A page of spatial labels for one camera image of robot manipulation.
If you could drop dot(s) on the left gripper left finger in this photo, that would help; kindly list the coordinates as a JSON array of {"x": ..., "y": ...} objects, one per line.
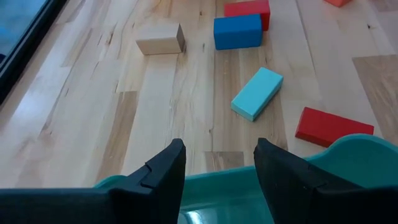
[{"x": 149, "y": 199}]

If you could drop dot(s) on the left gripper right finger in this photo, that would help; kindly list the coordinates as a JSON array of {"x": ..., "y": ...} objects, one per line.
[{"x": 295, "y": 199}]

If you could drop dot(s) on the teal plastic bin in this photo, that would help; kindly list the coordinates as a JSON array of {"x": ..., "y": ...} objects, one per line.
[{"x": 217, "y": 193}]

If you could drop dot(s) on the crimson wooden block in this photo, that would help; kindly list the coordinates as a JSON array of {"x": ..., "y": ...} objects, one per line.
[
  {"x": 248, "y": 7},
  {"x": 329, "y": 127}
]

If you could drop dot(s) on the light teal wooden block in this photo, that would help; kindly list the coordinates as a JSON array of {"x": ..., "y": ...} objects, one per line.
[{"x": 256, "y": 93}]

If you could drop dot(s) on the natural wooden block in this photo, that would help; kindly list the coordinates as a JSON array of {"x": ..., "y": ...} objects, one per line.
[{"x": 158, "y": 40}]

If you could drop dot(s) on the blue wooden block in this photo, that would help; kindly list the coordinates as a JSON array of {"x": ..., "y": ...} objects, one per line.
[{"x": 237, "y": 32}]

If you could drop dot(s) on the small coral red cube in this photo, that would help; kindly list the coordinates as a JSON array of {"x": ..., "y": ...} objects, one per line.
[{"x": 338, "y": 2}]

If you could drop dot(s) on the black aluminium table frame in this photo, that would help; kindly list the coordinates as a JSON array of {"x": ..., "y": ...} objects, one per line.
[{"x": 31, "y": 39}]

